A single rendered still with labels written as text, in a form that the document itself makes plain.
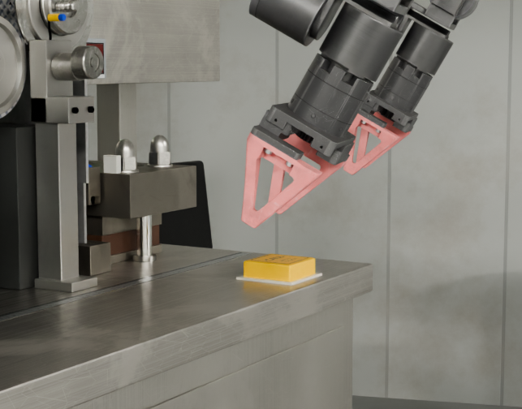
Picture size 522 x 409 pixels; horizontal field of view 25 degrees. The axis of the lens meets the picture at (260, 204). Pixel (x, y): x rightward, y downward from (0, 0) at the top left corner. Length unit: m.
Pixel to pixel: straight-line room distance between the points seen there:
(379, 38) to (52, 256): 0.62
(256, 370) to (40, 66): 0.45
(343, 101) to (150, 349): 0.35
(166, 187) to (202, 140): 2.60
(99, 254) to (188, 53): 0.85
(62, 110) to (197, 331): 0.33
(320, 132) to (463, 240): 3.13
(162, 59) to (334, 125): 1.28
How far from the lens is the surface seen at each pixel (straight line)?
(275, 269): 1.50
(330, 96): 1.01
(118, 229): 1.66
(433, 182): 4.10
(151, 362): 1.21
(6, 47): 1.46
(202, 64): 2.39
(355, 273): 1.61
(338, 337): 1.64
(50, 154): 1.46
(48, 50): 1.45
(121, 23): 2.17
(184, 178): 1.69
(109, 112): 2.44
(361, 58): 1.01
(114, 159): 1.60
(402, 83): 1.50
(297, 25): 1.02
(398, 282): 4.16
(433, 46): 1.50
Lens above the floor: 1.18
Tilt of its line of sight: 7 degrees down
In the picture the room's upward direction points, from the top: straight up
